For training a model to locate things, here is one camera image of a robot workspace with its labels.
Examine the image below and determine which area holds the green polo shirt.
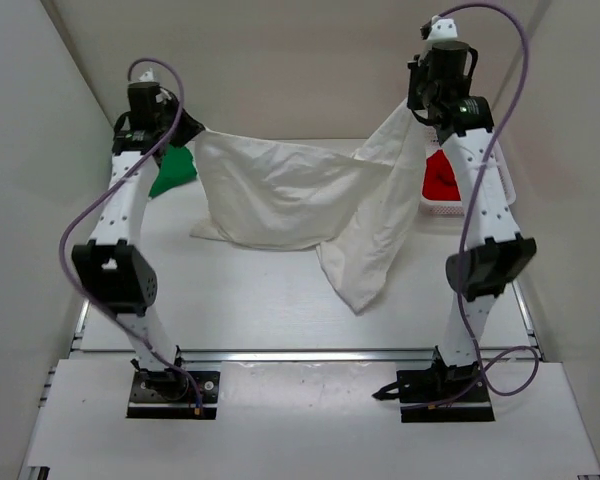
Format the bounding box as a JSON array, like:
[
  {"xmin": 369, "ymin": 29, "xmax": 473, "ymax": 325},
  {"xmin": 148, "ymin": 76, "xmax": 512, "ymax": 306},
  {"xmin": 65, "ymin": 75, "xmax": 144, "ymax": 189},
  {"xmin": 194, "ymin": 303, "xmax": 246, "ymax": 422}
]
[{"xmin": 149, "ymin": 146, "xmax": 198, "ymax": 199}]

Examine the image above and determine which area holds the white t shirt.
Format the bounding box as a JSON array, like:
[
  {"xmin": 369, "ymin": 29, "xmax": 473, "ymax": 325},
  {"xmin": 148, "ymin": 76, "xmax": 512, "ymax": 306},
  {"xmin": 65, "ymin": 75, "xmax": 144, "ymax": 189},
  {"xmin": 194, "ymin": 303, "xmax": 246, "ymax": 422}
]
[{"xmin": 191, "ymin": 104, "xmax": 426, "ymax": 313}]

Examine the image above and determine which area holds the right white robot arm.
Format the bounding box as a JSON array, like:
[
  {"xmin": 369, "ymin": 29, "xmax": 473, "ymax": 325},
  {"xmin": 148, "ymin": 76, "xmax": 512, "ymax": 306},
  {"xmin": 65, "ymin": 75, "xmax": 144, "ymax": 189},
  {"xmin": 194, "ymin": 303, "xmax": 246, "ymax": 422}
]
[{"xmin": 373, "ymin": 40, "xmax": 537, "ymax": 408}]

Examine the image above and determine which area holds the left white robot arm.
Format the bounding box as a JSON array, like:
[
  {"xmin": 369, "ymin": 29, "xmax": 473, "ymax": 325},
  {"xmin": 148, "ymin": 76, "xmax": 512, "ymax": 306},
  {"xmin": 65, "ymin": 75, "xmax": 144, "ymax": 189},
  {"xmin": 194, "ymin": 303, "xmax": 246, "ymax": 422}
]
[{"xmin": 71, "ymin": 80, "xmax": 200, "ymax": 402}]

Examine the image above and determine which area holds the red t shirt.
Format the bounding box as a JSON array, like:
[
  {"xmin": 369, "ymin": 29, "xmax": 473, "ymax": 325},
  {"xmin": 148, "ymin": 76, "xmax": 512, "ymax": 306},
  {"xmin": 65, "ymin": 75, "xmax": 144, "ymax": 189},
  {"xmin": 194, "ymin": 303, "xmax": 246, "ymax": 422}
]
[{"xmin": 422, "ymin": 149, "xmax": 461, "ymax": 202}]

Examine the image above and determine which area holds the white plastic basket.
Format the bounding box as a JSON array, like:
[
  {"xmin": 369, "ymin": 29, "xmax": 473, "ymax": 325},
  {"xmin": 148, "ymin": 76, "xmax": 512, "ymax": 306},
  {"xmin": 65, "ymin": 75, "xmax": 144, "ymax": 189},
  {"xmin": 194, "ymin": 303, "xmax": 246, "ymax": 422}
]
[{"xmin": 419, "ymin": 129, "xmax": 518, "ymax": 217}]

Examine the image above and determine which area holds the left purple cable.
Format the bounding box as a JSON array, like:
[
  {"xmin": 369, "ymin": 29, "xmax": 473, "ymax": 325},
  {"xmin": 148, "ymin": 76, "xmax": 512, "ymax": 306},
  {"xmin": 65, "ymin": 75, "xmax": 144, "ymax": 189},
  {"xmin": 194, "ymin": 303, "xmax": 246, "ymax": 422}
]
[{"xmin": 59, "ymin": 58, "xmax": 204, "ymax": 401}]

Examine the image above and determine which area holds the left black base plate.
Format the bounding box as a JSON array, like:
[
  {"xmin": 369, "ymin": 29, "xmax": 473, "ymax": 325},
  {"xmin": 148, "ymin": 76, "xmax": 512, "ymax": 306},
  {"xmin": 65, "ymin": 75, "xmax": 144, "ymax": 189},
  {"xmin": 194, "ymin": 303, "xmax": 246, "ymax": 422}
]
[{"xmin": 126, "ymin": 371, "xmax": 221, "ymax": 420}]

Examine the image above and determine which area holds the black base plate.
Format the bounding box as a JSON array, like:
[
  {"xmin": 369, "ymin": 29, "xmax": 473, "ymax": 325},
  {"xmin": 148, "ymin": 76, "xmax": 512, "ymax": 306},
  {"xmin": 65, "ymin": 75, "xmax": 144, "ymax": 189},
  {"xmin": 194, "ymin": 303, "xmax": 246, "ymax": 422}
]
[
  {"xmin": 397, "ymin": 369, "xmax": 495, "ymax": 423},
  {"xmin": 126, "ymin": 371, "xmax": 221, "ymax": 420}
]

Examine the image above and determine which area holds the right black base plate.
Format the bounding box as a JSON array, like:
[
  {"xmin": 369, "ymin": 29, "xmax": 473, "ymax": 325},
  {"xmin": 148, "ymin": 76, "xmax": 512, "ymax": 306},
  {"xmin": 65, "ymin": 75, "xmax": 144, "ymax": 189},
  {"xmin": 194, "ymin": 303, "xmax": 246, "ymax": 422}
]
[{"xmin": 397, "ymin": 369, "xmax": 495, "ymax": 423}]

